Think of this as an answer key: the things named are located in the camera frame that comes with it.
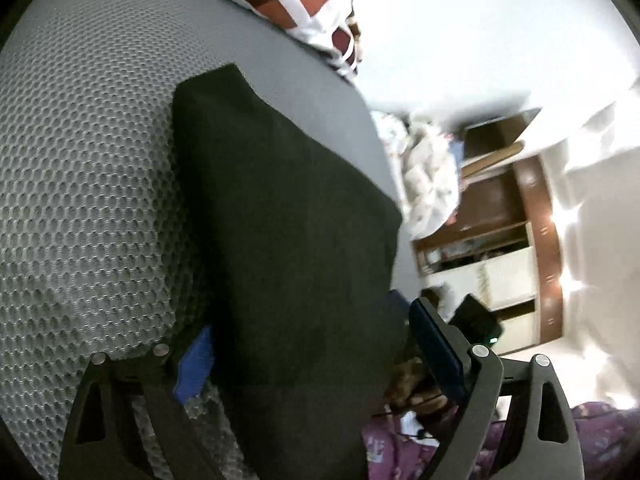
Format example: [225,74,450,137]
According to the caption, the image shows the black pants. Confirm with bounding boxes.
[171,65,406,479]

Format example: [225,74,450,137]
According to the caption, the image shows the purple floral clothing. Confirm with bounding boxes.
[361,398,640,480]

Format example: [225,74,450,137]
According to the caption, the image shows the person's right hand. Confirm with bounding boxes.
[384,356,449,415]

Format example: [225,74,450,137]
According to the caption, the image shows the brown wooden cabinet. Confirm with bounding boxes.
[414,108,564,354]

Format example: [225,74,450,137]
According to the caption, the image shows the grey mesh mattress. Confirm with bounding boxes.
[1,0,419,479]

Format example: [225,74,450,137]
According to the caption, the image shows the white triangle-print blanket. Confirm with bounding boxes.
[371,110,461,240]

